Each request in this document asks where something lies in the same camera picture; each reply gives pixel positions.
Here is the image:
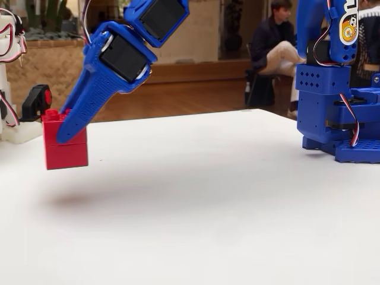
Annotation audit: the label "red lego brick stack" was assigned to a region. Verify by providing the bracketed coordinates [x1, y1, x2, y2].
[41, 108, 89, 170]

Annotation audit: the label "woven wicker planter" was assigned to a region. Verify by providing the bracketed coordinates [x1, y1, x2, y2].
[5, 38, 90, 122]

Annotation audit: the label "black clamp with red knob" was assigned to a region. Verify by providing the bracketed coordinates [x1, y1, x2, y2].
[19, 84, 53, 122]

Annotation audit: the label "green plants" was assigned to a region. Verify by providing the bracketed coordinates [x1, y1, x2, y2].
[25, 0, 96, 41]

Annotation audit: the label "dark chair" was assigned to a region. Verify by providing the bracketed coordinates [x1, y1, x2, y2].
[245, 67, 284, 108]

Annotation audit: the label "seated person in dark jacket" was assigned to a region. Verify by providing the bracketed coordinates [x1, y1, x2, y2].
[251, 0, 306, 119]

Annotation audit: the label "orange white sticker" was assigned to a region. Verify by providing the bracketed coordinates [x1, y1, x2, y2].
[338, 0, 360, 45]

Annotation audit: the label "person in patterned sweater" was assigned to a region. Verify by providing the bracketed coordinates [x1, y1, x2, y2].
[354, 0, 380, 90]

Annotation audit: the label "red white black gripper cable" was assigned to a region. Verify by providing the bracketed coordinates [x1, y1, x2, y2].
[79, 0, 93, 45]

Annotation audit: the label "red white cable on white arm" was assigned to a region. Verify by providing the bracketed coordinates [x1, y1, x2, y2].
[0, 90, 21, 128]
[0, 8, 28, 64]

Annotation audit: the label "red white black base cable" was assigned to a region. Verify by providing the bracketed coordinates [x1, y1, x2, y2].
[338, 92, 360, 148]

